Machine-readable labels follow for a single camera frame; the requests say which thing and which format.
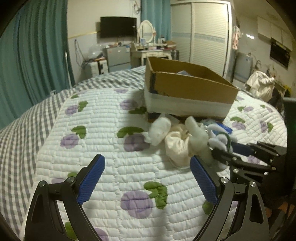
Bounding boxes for white green soft toy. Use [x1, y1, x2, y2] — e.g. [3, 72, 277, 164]
[185, 116, 233, 166]

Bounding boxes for white plastic bundle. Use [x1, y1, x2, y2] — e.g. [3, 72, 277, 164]
[143, 113, 171, 146]

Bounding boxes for cream cloth item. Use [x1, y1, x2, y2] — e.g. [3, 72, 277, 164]
[164, 123, 196, 169]

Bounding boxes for white clothes pile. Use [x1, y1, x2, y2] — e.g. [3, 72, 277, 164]
[245, 71, 275, 102]

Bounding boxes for white washing machine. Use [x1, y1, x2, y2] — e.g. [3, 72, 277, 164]
[233, 52, 253, 83]

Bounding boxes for grey checkered bed sheet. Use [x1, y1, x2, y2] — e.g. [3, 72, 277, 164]
[1, 66, 145, 235]

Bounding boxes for brown cardboard box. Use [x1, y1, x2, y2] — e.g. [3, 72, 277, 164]
[144, 57, 238, 121]

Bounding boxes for black range hood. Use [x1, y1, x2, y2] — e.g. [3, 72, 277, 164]
[270, 39, 290, 69]

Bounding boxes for floral quilted white blanket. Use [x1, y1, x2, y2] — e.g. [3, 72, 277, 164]
[18, 86, 287, 241]

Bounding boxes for white kitchen cabinets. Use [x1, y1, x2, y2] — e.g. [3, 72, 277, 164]
[257, 16, 293, 51]

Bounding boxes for white sliding wardrobe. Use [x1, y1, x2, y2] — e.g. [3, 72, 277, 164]
[171, 1, 233, 78]

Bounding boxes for white dressing table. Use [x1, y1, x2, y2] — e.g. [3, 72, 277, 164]
[130, 49, 172, 68]

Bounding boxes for grey mini fridge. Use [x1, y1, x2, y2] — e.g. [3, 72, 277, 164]
[104, 46, 132, 72]

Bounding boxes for oval vanity mirror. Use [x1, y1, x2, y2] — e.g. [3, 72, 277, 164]
[137, 20, 156, 45]

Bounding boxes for white suitcase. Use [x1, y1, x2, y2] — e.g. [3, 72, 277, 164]
[85, 59, 109, 79]

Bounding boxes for teal left curtain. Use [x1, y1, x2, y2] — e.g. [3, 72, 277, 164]
[1, 1, 74, 128]

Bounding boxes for teal curtain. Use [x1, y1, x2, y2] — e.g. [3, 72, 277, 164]
[1, 1, 74, 128]
[140, 0, 171, 40]

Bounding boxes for teal right curtain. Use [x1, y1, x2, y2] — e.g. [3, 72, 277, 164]
[140, 0, 171, 40]

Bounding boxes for black wall television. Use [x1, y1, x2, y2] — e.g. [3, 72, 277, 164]
[100, 16, 137, 38]

